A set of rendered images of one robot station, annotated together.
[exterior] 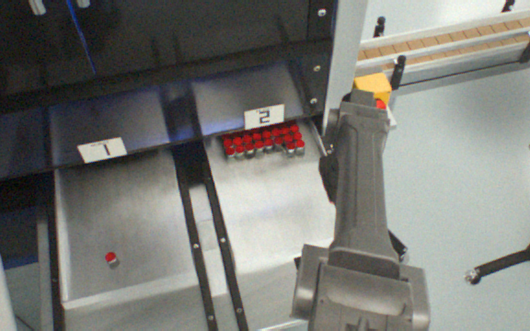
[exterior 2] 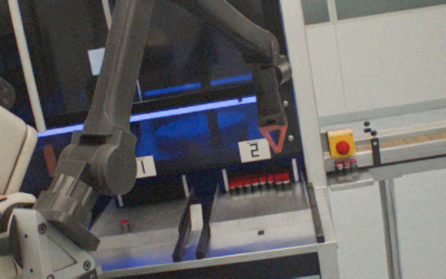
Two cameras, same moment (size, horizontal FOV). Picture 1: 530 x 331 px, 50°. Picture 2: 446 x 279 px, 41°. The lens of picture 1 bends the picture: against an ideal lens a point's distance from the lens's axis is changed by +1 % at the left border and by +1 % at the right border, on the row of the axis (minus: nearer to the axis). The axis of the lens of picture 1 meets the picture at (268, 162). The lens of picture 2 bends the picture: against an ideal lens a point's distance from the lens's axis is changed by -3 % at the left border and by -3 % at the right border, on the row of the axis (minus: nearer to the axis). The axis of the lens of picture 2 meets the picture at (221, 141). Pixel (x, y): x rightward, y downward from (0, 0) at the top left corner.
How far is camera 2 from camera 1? 116 cm
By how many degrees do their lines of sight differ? 47
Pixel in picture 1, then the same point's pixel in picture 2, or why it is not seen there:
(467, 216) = not seen: outside the picture
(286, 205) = (265, 211)
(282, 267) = (246, 234)
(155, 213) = (167, 218)
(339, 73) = (304, 111)
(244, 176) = (240, 204)
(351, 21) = (300, 63)
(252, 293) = (217, 244)
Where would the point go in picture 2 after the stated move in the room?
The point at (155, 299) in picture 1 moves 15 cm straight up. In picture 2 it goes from (145, 248) to (133, 193)
